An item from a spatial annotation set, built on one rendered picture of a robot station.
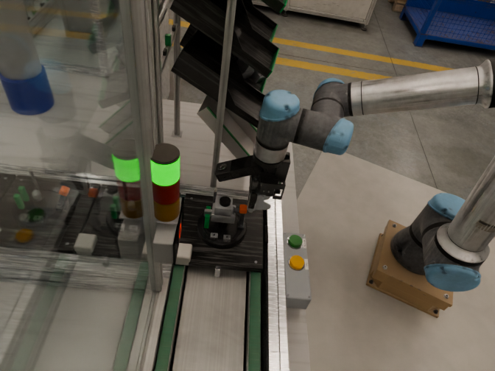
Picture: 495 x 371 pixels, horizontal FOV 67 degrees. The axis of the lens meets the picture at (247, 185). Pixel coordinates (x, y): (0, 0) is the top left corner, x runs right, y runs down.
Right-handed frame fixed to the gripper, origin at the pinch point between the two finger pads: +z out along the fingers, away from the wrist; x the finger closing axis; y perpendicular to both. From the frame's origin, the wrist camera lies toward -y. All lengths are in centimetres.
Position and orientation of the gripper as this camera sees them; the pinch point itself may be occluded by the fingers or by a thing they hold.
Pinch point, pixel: (248, 207)
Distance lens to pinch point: 100.7
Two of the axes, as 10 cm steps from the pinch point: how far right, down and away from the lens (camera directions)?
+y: 9.9, 1.1, 0.7
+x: 0.3, -7.3, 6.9
